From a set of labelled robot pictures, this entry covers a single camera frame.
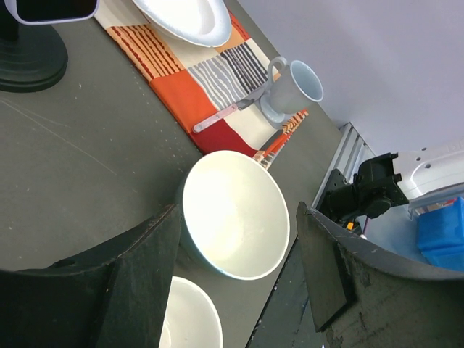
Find black smartphone lavender case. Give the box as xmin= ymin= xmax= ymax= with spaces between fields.
xmin=1 ymin=0 xmax=99 ymax=25

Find white plate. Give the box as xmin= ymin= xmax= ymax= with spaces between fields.
xmin=134 ymin=0 xmax=232 ymax=48

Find pink handled knife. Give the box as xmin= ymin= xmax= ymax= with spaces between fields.
xmin=192 ymin=94 xmax=262 ymax=133

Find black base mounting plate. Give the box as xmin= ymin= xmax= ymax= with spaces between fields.
xmin=246 ymin=168 xmax=360 ymax=348

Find colourful patterned cloth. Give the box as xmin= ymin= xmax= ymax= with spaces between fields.
xmin=95 ymin=1 xmax=308 ymax=167

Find blue plastic box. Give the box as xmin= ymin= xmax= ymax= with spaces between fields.
xmin=416 ymin=197 xmax=463 ymax=271

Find large white bowl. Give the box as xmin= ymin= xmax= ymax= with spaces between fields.
xmin=176 ymin=150 xmax=290 ymax=281

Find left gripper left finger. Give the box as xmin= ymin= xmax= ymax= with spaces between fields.
xmin=1 ymin=205 xmax=181 ymax=347

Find small white bowl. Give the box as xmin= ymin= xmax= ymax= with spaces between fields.
xmin=159 ymin=276 xmax=223 ymax=348

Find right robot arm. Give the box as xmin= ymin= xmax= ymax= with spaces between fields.
xmin=317 ymin=139 xmax=463 ymax=224

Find aluminium frame rail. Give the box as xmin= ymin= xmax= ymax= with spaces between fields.
xmin=312 ymin=123 xmax=375 ymax=208

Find light blue mug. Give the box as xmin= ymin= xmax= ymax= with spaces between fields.
xmin=259 ymin=57 xmax=324 ymax=129

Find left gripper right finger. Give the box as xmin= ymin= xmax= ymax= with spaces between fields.
xmin=296 ymin=202 xmax=463 ymax=347

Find black phone stand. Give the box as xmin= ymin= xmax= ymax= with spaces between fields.
xmin=1 ymin=1 xmax=68 ymax=93

